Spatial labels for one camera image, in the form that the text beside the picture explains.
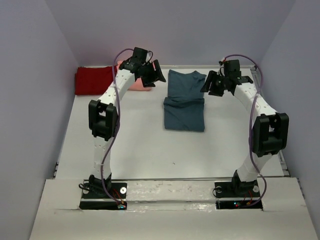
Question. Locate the pink t-shirt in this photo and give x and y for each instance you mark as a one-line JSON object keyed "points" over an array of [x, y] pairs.
{"points": [[138, 86]]}

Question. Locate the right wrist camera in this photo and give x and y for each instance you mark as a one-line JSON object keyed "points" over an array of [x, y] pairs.
{"points": [[222, 72]]}

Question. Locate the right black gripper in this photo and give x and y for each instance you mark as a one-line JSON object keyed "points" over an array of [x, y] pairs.
{"points": [[216, 83]]}

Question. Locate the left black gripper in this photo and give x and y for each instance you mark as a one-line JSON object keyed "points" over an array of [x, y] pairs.
{"points": [[149, 74]]}

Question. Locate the folded red t-shirt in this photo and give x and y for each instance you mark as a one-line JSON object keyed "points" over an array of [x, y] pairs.
{"points": [[90, 81]]}

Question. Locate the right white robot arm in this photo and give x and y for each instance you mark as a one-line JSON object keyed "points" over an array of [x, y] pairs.
{"points": [[268, 128]]}

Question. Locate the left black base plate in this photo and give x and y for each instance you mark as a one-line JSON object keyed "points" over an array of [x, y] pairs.
{"points": [[95, 198]]}

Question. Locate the blue t-shirt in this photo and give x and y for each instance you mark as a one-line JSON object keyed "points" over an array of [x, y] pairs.
{"points": [[184, 103]]}

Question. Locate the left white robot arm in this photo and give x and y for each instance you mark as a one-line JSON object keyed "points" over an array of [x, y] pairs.
{"points": [[104, 114]]}

